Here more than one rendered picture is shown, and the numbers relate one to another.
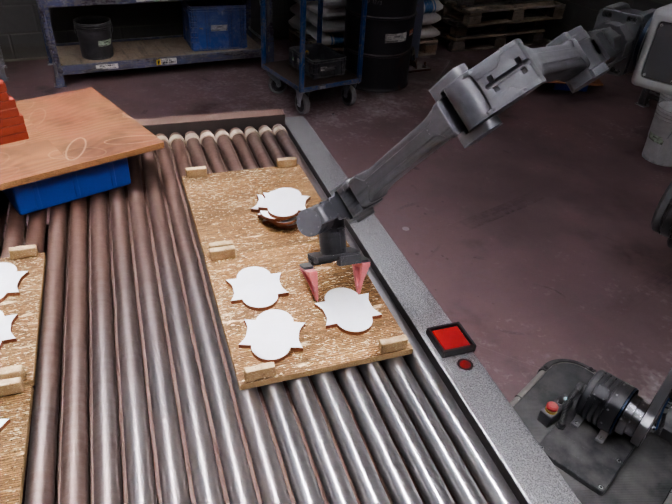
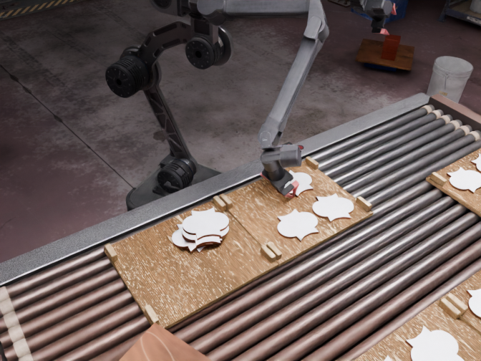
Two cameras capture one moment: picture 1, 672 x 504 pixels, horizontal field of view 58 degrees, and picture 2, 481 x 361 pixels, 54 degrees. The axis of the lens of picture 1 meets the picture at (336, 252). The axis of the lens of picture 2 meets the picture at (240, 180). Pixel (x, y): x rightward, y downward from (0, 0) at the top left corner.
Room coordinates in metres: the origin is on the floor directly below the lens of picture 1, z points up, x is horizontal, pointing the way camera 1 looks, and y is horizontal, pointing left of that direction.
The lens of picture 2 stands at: (1.50, 1.17, 2.04)
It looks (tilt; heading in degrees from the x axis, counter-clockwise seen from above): 40 degrees down; 255
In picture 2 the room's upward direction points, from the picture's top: 2 degrees clockwise
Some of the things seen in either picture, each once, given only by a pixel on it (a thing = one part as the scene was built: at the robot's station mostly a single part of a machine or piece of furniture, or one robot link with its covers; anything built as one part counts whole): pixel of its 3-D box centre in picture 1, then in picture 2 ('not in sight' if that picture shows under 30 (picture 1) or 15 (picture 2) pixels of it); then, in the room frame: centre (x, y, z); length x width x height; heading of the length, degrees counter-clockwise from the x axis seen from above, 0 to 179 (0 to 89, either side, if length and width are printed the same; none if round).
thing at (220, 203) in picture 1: (258, 206); (190, 257); (1.39, 0.22, 0.93); 0.41 x 0.35 x 0.02; 21
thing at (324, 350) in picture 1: (300, 302); (294, 206); (1.00, 0.07, 0.93); 0.41 x 0.35 x 0.02; 21
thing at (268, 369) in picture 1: (260, 371); (363, 203); (0.77, 0.12, 0.95); 0.06 x 0.02 x 0.03; 111
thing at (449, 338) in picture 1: (450, 339); not in sight; (0.92, -0.25, 0.92); 0.06 x 0.06 x 0.01; 21
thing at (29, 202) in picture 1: (55, 161); not in sight; (1.49, 0.80, 0.97); 0.31 x 0.31 x 0.10; 42
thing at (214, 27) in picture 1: (213, 22); not in sight; (5.44, 1.21, 0.32); 0.50 x 0.41 x 0.37; 115
